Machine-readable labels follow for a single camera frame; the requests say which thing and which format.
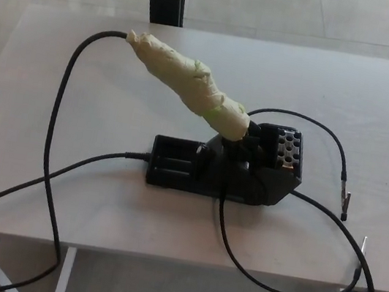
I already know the black soldering iron cable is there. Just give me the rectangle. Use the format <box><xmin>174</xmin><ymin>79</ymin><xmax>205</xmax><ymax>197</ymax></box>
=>
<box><xmin>0</xmin><ymin>12</ymin><xmax>170</xmax><ymax>292</ymax></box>

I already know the black power cable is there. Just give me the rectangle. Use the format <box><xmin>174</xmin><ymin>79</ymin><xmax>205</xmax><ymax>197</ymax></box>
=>
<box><xmin>276</xmin><ymin>190</ymin><xmax>389</xmax><ymax>292</ymax></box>

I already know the black soldering station base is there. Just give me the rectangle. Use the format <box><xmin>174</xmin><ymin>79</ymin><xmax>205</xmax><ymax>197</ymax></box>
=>
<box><xmin>146</xmin><ymin>105</ymin><xmax>310</xmax><ymax>211</ymax></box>

